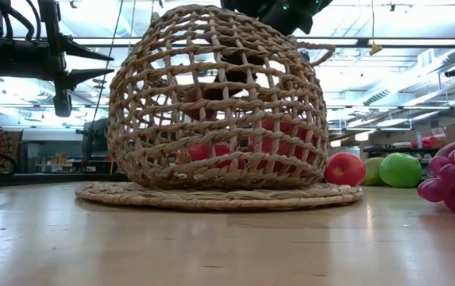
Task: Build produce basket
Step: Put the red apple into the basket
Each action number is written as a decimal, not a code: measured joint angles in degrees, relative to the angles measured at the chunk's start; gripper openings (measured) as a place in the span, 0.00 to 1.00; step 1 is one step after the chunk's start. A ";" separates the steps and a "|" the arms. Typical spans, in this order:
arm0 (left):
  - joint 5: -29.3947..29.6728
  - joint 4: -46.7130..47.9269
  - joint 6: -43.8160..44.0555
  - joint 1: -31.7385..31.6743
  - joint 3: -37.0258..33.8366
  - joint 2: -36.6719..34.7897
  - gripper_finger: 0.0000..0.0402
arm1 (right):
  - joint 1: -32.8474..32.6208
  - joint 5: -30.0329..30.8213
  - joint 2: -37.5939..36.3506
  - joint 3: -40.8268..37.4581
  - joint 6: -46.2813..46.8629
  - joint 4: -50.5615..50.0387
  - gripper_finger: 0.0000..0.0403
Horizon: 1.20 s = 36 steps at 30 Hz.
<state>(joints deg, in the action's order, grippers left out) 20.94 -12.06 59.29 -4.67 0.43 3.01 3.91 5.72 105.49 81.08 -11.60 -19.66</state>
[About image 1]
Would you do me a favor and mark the bright red apple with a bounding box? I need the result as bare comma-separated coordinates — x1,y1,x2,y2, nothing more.
323,152,367,187

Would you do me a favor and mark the yellow hanging cord pendant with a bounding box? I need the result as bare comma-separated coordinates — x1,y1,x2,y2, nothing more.
368,0,384,56

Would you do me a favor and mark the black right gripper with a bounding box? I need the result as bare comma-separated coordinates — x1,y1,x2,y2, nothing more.
205,0,334,100

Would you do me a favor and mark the black background machine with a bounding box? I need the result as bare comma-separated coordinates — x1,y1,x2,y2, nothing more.
75,117,112,172

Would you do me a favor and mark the background shelf with boxes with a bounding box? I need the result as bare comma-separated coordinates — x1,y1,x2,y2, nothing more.
34,153,89,174

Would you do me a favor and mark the red background item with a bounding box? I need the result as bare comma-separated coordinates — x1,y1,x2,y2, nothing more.
411,136,438,149

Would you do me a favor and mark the round woven seagrass mat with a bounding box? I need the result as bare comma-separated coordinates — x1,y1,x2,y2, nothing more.
75,180,365,211

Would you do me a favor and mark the large red round fruit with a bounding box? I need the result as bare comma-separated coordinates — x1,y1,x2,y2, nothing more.
246,117,319,172

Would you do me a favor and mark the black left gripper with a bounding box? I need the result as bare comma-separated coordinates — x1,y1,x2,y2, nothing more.
38,0,116,118

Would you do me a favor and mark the woven seagrass handled basket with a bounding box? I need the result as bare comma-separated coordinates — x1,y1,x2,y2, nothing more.
106,3,336,191

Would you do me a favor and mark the crimson round fruit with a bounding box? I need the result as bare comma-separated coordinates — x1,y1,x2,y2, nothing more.
434,137,455,159

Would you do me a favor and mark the purple grape bunch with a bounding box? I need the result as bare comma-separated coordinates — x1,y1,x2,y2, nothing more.
416,149,455,213

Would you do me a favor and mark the pale green pear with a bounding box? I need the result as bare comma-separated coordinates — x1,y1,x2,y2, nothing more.
364,157,387,187

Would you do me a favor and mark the black aluminium table frame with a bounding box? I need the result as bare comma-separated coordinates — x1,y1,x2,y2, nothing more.
0,171,133,188

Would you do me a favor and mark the dark background table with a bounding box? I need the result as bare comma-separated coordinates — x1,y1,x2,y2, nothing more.
361,145,442,160

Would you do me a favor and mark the patterned red wall hanging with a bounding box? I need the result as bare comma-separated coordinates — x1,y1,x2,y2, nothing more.
0,129,24,175

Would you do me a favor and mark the red orange round fruit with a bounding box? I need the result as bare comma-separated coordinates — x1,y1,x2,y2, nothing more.
185,141,248,171

